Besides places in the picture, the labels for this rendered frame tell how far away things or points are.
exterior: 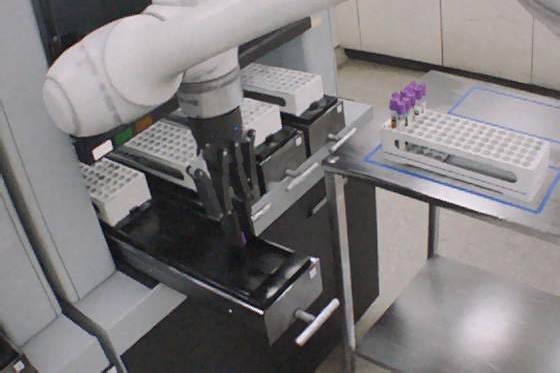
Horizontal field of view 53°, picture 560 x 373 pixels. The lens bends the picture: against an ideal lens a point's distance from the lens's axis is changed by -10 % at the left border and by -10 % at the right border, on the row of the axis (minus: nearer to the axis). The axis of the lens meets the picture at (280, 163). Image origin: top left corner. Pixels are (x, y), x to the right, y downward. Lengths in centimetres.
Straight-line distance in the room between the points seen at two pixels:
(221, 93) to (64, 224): 35
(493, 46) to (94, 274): 248
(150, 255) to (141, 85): 43
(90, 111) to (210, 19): 17
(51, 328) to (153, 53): 59
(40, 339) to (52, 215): 22
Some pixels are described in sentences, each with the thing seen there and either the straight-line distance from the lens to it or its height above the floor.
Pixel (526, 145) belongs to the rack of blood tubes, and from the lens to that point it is 105.
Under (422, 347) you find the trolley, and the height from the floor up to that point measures 28.
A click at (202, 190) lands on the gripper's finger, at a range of 88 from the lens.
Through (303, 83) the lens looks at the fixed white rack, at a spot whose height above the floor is 86.
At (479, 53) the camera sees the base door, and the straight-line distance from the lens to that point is 318.
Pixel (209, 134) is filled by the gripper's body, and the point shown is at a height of 102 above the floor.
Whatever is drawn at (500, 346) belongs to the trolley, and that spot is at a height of 28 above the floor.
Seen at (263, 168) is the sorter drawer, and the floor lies 79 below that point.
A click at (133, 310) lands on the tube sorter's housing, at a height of 73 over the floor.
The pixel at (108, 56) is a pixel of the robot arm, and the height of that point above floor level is 121.
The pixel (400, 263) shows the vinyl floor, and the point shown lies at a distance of 211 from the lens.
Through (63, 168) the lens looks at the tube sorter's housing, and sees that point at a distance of 96.
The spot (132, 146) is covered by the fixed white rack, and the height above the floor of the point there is 87.
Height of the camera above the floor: 141
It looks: 32 degrees down
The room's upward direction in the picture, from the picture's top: 9 degrees counter-clockwise
